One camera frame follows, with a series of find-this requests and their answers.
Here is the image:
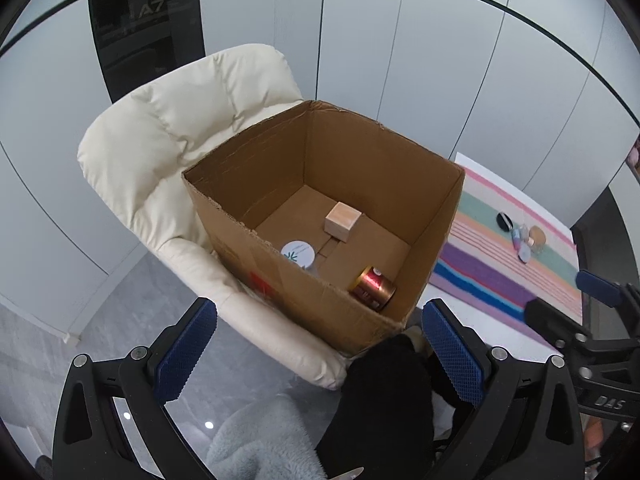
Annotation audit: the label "person's legs black trousers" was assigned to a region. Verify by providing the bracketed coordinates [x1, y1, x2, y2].
[315, 332, 481, 480]

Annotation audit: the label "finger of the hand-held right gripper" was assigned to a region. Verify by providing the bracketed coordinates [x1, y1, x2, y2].
[524, 298, 640, 376]
[575, 269, 640, 311]

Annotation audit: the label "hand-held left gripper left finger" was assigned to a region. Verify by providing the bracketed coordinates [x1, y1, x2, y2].
[51, 297, 219, 480]

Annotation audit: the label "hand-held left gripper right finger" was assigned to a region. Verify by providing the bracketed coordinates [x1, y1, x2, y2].
[421, 298, 587, 480]

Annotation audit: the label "white round jar green leaf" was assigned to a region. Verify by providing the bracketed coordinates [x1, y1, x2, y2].
[280, 240, 317, 273]

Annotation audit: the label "black glass wall panel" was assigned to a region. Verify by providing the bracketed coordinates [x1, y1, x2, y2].
[87, 0, 207, 106]

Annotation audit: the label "striped colourful towel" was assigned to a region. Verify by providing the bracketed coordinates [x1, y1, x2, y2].
[430, 166, 586, 348]

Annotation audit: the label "red and gold tin can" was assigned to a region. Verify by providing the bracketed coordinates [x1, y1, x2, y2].
[348, 266, 397, 313]

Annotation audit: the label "wooden cube box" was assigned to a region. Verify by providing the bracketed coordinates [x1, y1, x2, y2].
[324, 201, 362, 245]

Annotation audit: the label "person's right hand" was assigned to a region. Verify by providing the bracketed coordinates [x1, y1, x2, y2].
[584, 417, 608, 466]

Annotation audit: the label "cream padded chair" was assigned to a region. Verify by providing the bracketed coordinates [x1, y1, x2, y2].
[77, 44, 351, 391]

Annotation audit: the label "brown cardboard box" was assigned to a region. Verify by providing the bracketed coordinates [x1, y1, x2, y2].
[181, 100, 467, 358]

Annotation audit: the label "grey fluffy blanket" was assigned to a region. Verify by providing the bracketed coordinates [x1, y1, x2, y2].
[205, 392, 326, 480]

